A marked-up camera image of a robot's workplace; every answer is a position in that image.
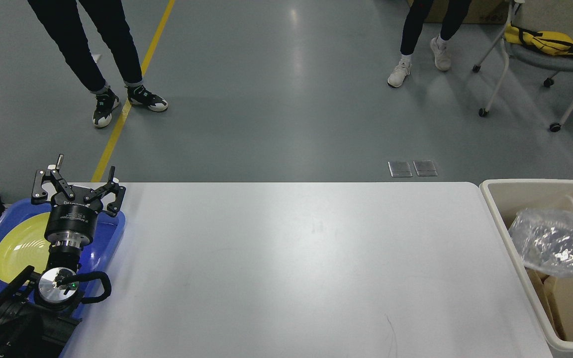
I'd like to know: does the person in dark jeans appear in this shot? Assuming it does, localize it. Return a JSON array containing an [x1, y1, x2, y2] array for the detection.
[[27, 0, 169, 129]]

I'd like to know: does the blue plastic tray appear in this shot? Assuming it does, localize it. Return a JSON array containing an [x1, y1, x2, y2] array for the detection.
[[0, 199, 125, 291]]

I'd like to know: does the large aluminium foil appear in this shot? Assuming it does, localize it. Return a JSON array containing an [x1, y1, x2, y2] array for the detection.
[[508, 208, 573, 278]]

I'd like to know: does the floor outlet plate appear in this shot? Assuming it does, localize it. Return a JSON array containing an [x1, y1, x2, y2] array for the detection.
[[412, 160, 438, 177], [388, 161, 413, 178]]

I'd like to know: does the yellow bag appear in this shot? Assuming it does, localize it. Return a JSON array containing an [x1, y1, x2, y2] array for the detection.
[[503, 25, 573, 59]]

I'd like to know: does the yellow plate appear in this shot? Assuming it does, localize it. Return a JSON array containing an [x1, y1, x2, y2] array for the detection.
[[0, 213, 50, 283]]

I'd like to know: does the left floor outlet plate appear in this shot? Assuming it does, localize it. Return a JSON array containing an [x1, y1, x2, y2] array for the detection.
[[388, 161, 413, 178]]

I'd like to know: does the right floor outlet plate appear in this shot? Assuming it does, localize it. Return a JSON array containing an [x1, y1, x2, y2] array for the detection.
[[412, 160, 438, 177]]

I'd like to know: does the beige plastic bin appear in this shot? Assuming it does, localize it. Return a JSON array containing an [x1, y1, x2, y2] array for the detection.
[[480, 179, 573, 358]]

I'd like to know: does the person in black shorts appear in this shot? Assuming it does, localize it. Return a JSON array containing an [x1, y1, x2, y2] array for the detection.
[[387, 0, 472, 88]]

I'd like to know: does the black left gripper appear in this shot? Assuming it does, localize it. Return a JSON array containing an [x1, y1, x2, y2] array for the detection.
[[30, 153, 126, 247]]

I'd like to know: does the brown paper bag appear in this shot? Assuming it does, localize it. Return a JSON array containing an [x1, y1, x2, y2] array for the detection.
[[526, 268, 573, 342]]

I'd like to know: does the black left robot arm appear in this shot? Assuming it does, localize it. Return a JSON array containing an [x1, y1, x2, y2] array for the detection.
[[0, 155, 126, 358]]

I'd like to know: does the grey office chair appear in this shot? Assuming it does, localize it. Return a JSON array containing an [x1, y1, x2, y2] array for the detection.
[[472, 0, 573, 132]]

